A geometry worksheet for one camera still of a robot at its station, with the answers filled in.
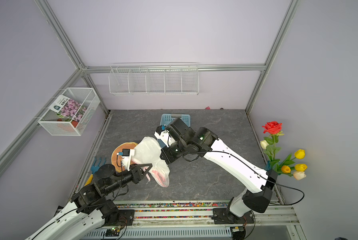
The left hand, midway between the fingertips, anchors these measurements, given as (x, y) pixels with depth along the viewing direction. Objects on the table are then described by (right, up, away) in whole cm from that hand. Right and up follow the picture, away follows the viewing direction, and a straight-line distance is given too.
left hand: (151, 167), depth 67 cm
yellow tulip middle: (+61, +2, -8) cm, 62 cm away
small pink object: (+35, +33, +57) cm, 74 cm away
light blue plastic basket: (+2, +24, +42) cm, 48 cm away
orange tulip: (+55, +2, -9) cm, 56 cm away
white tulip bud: (+52, +10, +1) cm, 53 cm away
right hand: (+5, +6, -4) cm, 8 cm away
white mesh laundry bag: (-1, +8, -3) cm, 8 cm away
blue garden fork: (-41, -8, +24) cm, 48 cm away
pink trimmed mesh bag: (+4, -2, -2) cm, 5 cm away
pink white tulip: (+60, -1, -9) cm, 61 cm away
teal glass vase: (+58, 0, +4) cm, 58 cm away
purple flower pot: (-42, +26, +8) cm, 50 cm away
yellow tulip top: (+64, +7, -4) cm, 65 cm away
